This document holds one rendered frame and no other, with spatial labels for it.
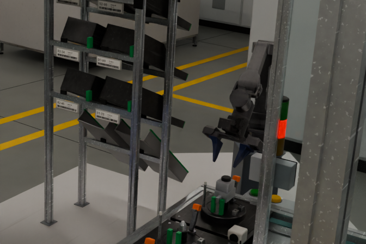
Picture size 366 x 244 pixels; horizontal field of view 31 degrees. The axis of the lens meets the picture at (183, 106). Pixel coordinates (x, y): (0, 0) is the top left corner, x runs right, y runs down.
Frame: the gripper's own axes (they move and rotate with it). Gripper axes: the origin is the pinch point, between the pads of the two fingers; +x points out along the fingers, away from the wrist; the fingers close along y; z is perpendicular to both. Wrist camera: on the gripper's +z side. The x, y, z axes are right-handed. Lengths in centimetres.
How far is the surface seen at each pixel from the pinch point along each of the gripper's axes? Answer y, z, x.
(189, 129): -179, -312, -77
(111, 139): -38.8, 2.7, 6.1
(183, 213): -10.1, -6.4, 20.4
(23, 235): -53, 8, 44
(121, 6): -26, 42, -23
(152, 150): -22.8, 3.3, 5.8
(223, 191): 0.5, -5.4, 10.6
